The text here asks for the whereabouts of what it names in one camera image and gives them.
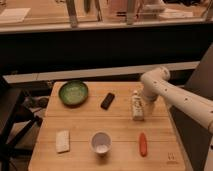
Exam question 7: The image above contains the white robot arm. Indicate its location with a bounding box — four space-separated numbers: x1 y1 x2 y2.
140 67 213 134

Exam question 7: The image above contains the green ceramic bowl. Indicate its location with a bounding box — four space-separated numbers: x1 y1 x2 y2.
58 80 89 106

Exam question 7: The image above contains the white sponge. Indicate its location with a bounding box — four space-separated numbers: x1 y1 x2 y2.
56 130 70 153

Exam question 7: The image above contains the white paper cup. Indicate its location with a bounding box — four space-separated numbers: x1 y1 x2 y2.
90 132 111 156

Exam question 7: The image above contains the black chair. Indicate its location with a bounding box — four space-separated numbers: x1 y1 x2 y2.
0 75 42 171

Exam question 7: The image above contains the orange carrot toy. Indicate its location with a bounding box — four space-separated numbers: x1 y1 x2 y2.
139 133 147 157

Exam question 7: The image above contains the black rectangular block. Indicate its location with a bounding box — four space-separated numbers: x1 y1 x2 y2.
101 93 115 110

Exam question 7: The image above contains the white bottle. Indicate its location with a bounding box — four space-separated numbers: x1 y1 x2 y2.
131 91 144 121

